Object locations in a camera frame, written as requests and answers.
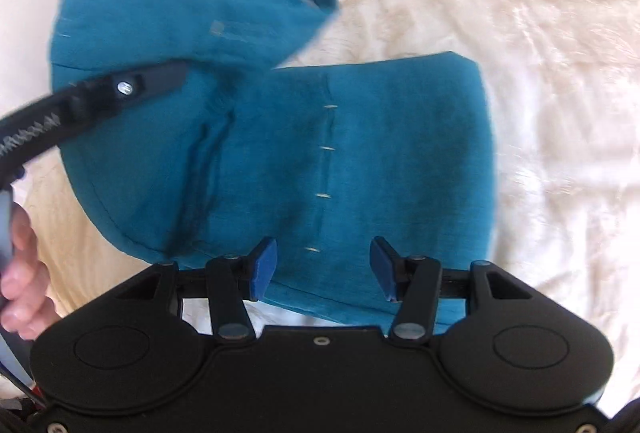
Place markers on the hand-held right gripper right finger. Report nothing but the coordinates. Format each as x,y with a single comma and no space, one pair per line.
382,270

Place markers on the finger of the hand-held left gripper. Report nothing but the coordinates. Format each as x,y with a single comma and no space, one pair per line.
125,88

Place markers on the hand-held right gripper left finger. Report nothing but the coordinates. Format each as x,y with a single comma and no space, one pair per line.
262,270

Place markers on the teal pants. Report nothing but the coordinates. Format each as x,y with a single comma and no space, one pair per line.
350,153

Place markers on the person's left hand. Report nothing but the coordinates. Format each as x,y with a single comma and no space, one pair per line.
25,283

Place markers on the bed with white bedspread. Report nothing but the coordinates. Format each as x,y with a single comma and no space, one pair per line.
500,13

